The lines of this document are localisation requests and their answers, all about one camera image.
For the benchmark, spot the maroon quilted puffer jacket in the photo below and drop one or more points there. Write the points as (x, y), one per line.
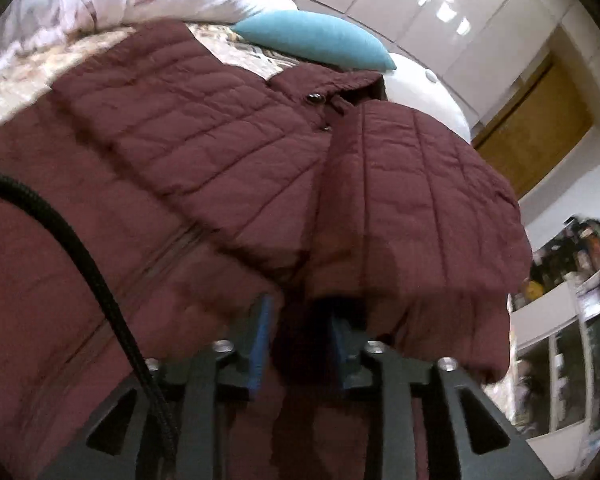
(230, 135)

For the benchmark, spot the cluttered clothes rack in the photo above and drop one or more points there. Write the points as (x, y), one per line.
(565, 255)

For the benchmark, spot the glossy white wardrobe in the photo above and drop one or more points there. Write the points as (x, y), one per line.
(405, 2)

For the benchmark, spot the white plush pillow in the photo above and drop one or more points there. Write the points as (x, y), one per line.
(422, 92)

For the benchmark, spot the white tv cabinet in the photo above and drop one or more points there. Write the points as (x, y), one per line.
(545, 325)

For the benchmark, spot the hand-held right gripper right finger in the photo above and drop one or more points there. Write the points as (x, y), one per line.
(338, 342)

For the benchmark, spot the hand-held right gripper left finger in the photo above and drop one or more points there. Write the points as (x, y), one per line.
(261, 342)

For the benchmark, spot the wooden door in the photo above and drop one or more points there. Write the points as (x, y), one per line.
(535, 130)

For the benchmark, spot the teal pillow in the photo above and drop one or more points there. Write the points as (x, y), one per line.
(310, 35)

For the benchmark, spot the beige patterned bedspread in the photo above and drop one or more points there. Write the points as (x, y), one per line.
(10, 102)

